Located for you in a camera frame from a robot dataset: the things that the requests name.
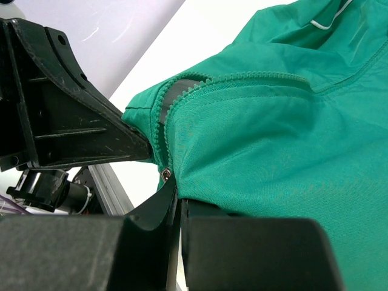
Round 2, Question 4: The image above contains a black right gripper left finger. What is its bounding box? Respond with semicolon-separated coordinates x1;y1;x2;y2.
1;176;179;290

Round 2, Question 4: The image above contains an aluminium table front rail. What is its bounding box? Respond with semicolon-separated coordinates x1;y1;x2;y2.
88;164;134;216

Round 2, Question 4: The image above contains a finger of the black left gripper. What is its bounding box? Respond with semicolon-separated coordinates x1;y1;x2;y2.
1;18;152;170

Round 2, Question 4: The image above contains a green jacket with white lining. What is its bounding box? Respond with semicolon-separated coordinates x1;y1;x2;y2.
122;1;387;290

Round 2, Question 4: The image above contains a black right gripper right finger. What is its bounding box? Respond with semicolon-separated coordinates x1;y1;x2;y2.
181;199;345;290

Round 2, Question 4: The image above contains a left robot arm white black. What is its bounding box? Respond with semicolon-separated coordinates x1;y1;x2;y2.
1;18;152;213

